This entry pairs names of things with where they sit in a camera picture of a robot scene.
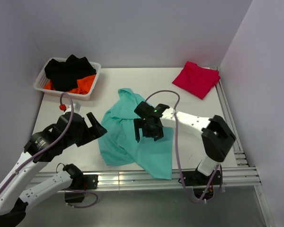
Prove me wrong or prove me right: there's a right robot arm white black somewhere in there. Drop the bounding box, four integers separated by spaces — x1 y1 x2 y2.
134 101 236 184

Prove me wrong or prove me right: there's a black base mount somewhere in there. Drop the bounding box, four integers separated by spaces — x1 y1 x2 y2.
64 175 98 204
183 170 222 200

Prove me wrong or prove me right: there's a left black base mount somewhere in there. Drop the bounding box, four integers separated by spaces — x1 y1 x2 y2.
64 175 98 204

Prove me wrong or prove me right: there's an aluminium front rail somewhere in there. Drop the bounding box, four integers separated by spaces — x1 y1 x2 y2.
13 166 262 192

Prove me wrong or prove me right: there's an aluminium right side rail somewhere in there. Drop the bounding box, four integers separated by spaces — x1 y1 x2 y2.
215 79 249 167

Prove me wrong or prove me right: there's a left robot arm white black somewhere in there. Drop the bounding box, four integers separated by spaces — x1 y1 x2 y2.
0 112 107 227

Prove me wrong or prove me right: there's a black t-shirt in basket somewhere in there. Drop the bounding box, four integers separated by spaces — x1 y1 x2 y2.
44 54 96 85

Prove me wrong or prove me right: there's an orange t-shirt in basket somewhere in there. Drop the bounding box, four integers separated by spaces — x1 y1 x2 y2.
44 74 96 95

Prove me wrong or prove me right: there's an aluminium rail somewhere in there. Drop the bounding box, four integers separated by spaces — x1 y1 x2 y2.
13 166 262 192
215 79 249 167

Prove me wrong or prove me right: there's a white plastic basket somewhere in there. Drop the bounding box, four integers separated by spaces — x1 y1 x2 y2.
33 57 101 101

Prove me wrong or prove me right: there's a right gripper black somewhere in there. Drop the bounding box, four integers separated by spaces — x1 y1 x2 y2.
134 117 164 141

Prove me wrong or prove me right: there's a teal t-shirt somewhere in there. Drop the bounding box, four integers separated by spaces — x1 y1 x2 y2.
98 88 174 180

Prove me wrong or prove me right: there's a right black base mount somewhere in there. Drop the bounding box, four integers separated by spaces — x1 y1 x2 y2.
183 170 222 200

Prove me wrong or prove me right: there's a folded red t-shirt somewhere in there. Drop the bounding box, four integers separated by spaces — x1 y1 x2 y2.
172 61 221 100

